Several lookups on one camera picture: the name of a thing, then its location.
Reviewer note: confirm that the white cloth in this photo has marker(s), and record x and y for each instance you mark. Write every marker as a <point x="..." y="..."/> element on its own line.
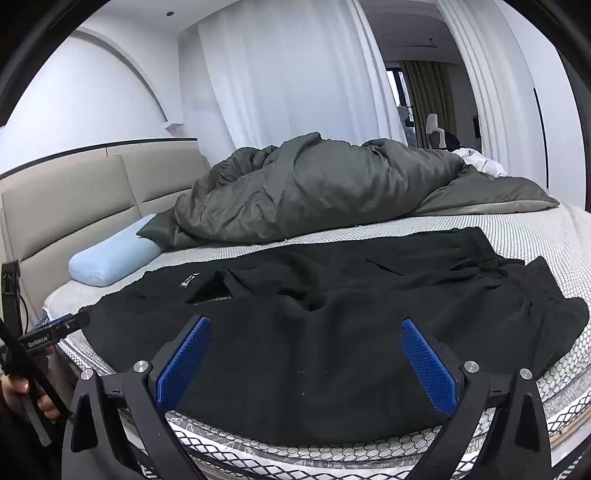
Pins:
<point x="480" y="164"/>

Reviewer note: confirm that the brown curtain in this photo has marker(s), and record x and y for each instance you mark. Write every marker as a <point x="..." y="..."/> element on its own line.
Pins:
<point x="431" y="97"/>

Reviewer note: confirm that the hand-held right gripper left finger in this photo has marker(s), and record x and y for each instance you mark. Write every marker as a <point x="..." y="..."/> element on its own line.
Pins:
<point x="184" y="360"/>

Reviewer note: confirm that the white chair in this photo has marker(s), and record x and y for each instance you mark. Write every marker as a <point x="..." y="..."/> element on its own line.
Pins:
<point x="434" y="131"/>

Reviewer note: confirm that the person's left hand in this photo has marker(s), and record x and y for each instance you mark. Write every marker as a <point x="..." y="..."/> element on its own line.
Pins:
<point x="14" y="386"/>

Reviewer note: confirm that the white sheer curtain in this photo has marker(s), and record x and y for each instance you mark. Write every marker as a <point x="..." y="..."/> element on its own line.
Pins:
<point x="286" y="74"/>

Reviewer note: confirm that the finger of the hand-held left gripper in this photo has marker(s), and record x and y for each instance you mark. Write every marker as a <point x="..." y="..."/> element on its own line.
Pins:
<point x="46" y="334"/>

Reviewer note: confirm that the dark grey duvet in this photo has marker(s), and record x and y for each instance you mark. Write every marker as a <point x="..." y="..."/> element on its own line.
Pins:
<point x="314" y="194"/>

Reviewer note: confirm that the light blue pillow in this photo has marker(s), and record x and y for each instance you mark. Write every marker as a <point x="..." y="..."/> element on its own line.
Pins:
<point x="111" y="258"/>

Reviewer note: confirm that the black pants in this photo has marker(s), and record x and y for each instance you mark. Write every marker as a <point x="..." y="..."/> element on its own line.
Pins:
<point x="300" y="332"/>

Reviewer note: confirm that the white pleated curtain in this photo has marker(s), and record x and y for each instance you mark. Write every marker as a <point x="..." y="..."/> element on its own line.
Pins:
<point x="489" y="83"/>

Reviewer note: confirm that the beige padded headboard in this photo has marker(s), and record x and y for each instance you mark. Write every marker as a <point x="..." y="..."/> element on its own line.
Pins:
<point x="69" y="198"/>

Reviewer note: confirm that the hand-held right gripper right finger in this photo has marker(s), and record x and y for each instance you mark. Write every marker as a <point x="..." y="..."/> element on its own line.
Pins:
<point x="427" y="364"/>

